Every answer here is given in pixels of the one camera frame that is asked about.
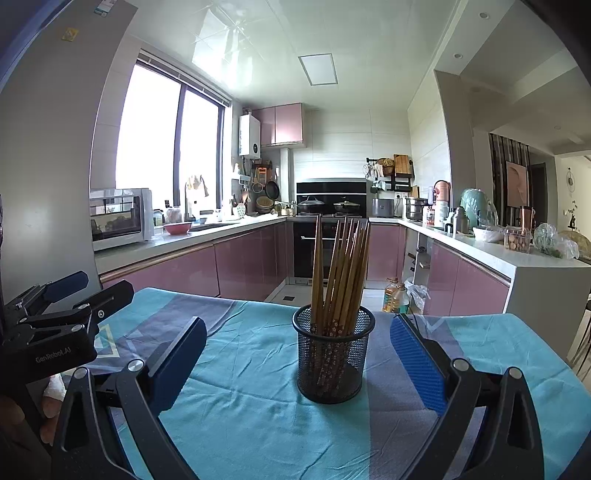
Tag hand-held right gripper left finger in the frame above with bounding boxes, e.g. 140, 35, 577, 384
39, 316, 208, 480

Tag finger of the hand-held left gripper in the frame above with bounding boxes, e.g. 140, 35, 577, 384
9, 280, 136, 344
4, 271, 89, 315

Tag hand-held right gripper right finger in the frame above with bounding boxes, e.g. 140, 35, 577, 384
389, 313, 546, 480

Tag black mesh utensil holder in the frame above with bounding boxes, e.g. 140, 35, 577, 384
292, 304, 376, 404

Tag bundle of bamboo chopsticks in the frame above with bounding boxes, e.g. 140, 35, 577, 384
310, 215, 372, 398

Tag person's left hand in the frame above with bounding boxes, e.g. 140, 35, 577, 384
39, 373, 72, 432

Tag clear plastic bag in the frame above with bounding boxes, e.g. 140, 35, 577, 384
406, 279, 432, 315

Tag cooking oil bottle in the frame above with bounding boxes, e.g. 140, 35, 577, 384
382, 277, 410, 313

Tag silver microwave oven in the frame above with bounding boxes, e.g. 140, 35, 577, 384
89, 188, 155, 252

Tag blue grey printed tablecloth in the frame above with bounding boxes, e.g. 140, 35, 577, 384
76, 286, 583, 480

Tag pink base cabinets peninsula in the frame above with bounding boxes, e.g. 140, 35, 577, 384
367, 222, 513, 319

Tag pink base cabinets with sink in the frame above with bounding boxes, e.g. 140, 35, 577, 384
99, 217, 294, 301

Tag grey refrigerator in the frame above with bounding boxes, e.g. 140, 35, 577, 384
0, 0, 139, 352

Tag dark thermos bottle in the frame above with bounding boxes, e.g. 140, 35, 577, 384
450, 207, 470, 236

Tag clear egg container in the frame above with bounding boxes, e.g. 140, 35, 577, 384
504, 227, 532, 253

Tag black built-in oven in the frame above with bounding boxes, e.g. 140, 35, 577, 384
293, 218, 370, 282

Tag kitchen window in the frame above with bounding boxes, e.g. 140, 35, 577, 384
115, 51, 232, 222

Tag mint green air fryer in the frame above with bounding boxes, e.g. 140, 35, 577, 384
460, 188, 497, 229

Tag pink thermal kettle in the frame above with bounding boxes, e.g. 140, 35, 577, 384
434, 180, 451, 227

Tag plastic bag of greens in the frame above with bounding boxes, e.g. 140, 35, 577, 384
532, 223, 580, 259

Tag black integrated stove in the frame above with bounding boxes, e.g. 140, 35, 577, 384
296, 181, 368, 217

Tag square ceiling light panel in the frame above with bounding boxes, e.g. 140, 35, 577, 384
298, 54, 340, 86

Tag black wall rack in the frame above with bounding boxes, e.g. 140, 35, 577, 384
366, 156, 414, 192

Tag framed wall picture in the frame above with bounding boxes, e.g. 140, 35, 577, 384
505, 161, 529, 207

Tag white wall water heater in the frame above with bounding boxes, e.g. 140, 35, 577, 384
238, 114, 262, 158

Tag pink wall cabinet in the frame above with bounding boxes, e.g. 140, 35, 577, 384
252, 103, 304, 148

